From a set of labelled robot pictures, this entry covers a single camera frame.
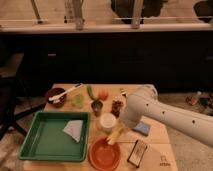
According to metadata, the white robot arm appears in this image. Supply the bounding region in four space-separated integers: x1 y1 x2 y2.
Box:
120 84 213 148

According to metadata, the red plastic bowl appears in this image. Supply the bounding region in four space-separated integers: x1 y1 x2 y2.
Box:
88 138 121 171

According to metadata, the white round container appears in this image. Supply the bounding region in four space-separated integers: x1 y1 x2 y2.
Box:
99 113 117 131

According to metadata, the black office chair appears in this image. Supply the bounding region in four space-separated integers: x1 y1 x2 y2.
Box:
0 38 46 141

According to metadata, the small metal cup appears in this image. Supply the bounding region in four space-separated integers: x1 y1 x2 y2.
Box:
91 100 103 117

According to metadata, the orange fruit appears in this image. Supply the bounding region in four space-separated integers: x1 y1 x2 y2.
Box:
98 89 109 101

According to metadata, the dark red small bowl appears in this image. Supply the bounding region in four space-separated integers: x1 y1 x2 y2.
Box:
44 87 68 108

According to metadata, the green plastic tray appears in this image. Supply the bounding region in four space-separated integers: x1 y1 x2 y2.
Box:
19 111 90 162

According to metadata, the black and white box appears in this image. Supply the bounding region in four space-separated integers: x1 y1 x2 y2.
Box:
127 140 147 168

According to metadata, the green cucumber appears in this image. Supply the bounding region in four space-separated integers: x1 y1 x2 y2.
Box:
87 85 98 100

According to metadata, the white folded cloth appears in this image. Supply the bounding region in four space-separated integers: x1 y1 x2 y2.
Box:
63 120 83 143

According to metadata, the dark red grape bunch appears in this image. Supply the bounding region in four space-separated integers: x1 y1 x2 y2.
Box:
111 100 123 118

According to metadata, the yellow banana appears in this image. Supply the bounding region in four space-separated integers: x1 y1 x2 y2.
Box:
106 128 122 145

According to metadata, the blue sponge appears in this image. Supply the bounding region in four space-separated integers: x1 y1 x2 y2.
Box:
133 122 151 136

